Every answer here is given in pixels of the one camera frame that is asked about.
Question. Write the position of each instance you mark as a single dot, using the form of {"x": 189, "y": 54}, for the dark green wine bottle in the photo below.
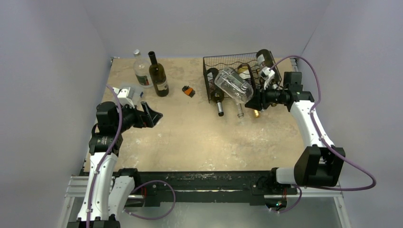
{"x": 158, "y": 76}

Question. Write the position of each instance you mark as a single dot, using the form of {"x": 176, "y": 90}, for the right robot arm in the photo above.
{"x": 321, "y": 162}

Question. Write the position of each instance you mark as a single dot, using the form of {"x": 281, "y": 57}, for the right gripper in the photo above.
{"x": 261, "y": 99}

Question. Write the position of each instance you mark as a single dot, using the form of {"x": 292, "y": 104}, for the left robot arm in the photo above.
{"x": 106, "y": 194}

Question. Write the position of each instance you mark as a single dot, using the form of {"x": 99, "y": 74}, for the green bottle silver cap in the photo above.
{"x": 217, "y": 100}

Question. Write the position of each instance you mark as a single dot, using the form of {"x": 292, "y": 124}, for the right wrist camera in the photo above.
{"x": 267, "y": 74}

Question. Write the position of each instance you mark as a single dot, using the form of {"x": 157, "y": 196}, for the clear glass bottle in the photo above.
{"x": 141, "y": 69}
{"x": 229, "y": 81}

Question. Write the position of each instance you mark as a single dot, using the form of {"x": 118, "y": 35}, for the orange hex key set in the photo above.
{"x": 189, "y": 91}

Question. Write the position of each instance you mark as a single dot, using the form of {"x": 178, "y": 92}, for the black wire wine rack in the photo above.
{"x": 220, "y": 62}

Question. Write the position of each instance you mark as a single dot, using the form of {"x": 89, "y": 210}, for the aluminium frame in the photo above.
{"x": 323, "y": 204}

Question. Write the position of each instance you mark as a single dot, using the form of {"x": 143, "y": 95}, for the clear plastic organizer box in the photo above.
{"x": 135, "y": 92}

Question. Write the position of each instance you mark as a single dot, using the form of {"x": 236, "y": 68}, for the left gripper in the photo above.
{"x": 147, "y": 118}

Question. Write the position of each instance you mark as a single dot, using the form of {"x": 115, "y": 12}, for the red bottle gold cap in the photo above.
{"x": 243, "y": 72}

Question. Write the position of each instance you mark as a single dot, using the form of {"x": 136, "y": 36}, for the dark bottle upper far right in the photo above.
{"x": 265, "y": 59}

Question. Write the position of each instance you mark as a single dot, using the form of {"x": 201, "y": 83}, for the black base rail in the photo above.
{"x": 257, "y": 188}

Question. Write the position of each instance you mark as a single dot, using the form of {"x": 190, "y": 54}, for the clear slim empty bottle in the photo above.
{"x": 240, "y": 110}

